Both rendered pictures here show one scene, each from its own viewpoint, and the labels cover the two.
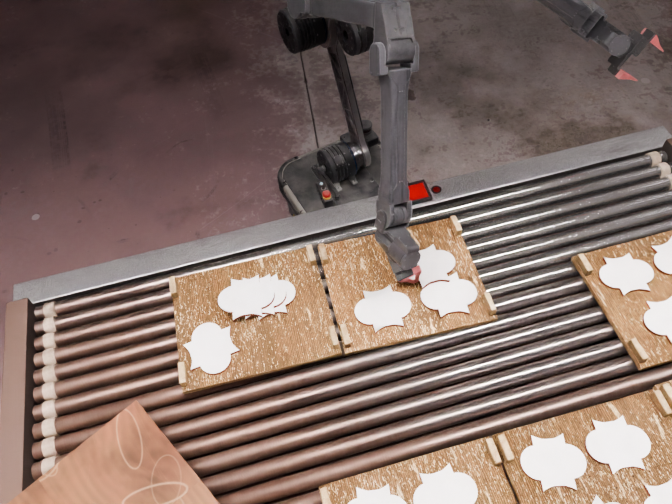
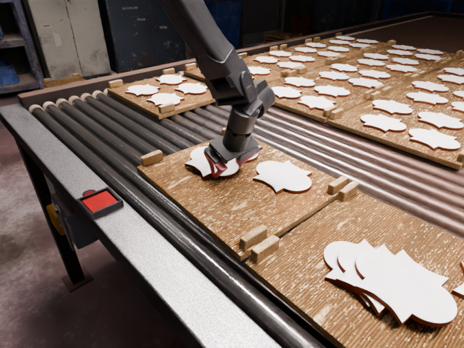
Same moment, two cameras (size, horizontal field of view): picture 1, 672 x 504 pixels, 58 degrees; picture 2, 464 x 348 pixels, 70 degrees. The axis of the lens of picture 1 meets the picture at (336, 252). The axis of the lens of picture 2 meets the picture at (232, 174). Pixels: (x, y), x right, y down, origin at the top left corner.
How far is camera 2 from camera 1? 1.65 m
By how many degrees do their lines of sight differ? 80
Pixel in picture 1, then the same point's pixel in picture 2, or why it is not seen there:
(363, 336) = (322, 180)
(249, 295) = (396, 278)
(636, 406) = not seen: hidden behind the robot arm
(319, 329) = (349, 209)
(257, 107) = not seen: outside the picture
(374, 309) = (290, 178)
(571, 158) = (35, 133)
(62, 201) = not seen: outside the picture
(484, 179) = (68, 167)
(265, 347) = (422, 243)
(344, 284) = (278, 210)
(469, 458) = (349, 122)
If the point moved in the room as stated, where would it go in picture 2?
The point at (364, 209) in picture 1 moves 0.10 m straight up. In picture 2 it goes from (141, 242) to (133, 201)
